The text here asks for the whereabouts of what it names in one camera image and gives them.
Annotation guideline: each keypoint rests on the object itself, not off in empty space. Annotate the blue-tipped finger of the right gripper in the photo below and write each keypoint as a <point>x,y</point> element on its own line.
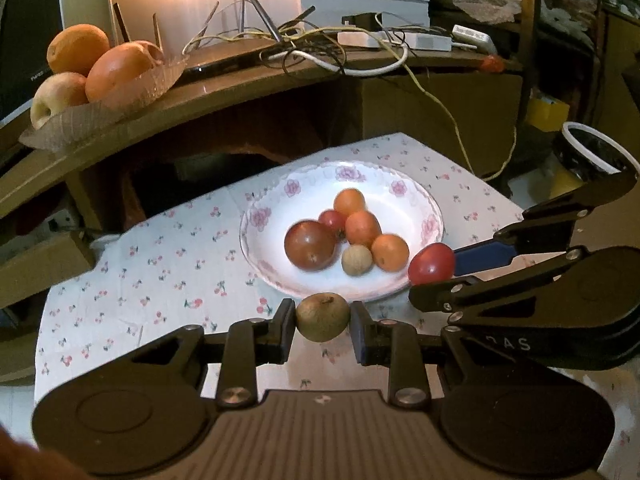
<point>546,227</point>

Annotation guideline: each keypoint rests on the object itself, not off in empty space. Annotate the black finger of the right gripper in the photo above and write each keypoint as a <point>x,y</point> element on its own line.
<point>469,291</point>

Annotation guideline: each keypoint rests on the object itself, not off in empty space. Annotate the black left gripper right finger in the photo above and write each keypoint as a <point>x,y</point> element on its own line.
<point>396,346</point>

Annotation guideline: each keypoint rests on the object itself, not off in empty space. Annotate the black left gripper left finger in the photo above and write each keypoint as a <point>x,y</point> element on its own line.
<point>248,345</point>

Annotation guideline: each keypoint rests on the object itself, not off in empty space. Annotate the green-brown round fruit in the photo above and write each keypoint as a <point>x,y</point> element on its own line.
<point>322,317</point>

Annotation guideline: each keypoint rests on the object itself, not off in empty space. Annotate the beige longan fruit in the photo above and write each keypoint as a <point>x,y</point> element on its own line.
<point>357,260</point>

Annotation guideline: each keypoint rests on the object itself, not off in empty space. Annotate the white rimmed black bowl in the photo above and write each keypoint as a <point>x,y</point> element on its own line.
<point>590,154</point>

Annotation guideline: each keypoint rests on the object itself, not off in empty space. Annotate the right small orange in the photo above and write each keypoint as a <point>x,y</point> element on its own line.
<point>390,252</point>

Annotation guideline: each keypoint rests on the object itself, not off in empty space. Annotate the small orange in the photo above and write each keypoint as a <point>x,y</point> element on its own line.
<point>390,252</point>
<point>362,228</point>
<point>349,201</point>

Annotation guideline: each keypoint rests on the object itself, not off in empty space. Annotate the cherry print tablecloth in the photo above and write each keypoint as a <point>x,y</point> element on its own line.
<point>184,266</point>

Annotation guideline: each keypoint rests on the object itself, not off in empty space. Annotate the dark red plum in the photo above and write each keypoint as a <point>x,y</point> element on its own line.
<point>310,245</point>

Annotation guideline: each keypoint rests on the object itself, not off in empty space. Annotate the middle small orange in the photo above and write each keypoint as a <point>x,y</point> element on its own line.
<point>362,228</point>

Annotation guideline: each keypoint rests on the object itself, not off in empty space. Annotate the white floral plate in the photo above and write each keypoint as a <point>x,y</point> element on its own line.
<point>401,205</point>

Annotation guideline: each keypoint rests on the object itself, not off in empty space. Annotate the small red cherry tomato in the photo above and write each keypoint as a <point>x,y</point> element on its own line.
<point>335,221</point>

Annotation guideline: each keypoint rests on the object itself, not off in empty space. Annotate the top small orange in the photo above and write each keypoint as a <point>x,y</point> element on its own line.
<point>349,201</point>

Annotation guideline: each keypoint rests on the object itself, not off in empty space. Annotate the small red object on shelf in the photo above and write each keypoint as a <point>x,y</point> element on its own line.
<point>492,64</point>

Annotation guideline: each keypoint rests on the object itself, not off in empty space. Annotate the white charger block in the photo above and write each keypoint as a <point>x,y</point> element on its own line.
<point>481,40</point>

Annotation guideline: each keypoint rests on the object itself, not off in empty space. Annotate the white power strip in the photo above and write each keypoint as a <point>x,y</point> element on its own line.
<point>416,41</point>

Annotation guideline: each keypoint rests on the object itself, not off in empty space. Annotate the wooden curved shelf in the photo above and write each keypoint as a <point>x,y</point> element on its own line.
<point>213,131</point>

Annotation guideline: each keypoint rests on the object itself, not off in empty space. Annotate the black power adapter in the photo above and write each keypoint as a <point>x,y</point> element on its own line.
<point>368,21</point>

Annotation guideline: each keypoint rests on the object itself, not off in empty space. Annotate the glass leaf-shaped fruit dish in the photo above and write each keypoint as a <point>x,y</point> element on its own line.
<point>81,123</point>

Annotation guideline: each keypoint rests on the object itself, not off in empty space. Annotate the large orange front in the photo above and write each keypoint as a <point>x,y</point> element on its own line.
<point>119,65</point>

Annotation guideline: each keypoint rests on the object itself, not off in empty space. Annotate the large orange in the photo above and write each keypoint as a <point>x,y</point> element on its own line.
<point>76,49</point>
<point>119,65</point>

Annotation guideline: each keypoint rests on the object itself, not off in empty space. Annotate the pale apple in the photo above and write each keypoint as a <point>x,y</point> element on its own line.
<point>55,94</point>

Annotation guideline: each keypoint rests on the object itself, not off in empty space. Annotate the large orange back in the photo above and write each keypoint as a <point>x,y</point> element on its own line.
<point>76,49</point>

